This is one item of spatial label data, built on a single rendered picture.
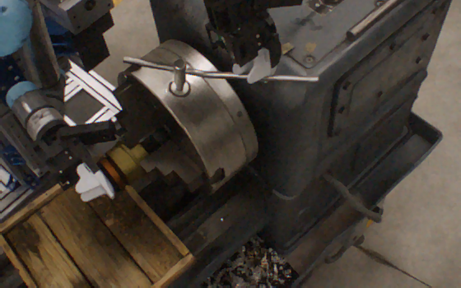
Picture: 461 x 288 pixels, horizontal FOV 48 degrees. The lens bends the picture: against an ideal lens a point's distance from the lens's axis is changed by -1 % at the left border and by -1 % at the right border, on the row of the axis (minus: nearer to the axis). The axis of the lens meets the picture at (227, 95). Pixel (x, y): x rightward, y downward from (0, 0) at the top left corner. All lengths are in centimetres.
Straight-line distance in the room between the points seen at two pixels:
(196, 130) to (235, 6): 28
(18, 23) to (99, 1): 49
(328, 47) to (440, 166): 146
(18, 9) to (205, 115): 37
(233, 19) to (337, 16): 33
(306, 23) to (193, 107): 27
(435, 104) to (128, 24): 161
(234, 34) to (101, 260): 64
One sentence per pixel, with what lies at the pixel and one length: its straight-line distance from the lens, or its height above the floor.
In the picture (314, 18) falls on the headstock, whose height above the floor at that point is 126.
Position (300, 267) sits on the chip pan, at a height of 54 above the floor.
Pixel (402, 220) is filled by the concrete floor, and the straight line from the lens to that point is 224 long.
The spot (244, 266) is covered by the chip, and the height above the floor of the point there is 56.
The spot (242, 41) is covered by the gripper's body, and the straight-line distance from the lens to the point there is 78.
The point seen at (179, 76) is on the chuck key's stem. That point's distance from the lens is 92.
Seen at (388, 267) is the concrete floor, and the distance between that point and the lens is 215.
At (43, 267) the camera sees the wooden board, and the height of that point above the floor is 89.
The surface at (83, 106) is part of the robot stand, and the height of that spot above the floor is 21.
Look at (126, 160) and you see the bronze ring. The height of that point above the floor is 112.
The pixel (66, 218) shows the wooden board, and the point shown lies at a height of 89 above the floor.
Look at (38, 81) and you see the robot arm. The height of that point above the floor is 106.
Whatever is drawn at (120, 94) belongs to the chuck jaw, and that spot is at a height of 120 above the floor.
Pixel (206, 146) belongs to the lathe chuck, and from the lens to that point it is 97.
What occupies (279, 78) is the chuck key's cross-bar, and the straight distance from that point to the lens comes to 88.
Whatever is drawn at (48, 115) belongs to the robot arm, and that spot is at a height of 112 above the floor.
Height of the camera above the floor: 199
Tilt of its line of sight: 53 degrees down
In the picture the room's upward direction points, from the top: 6 degrees counter-clockwise
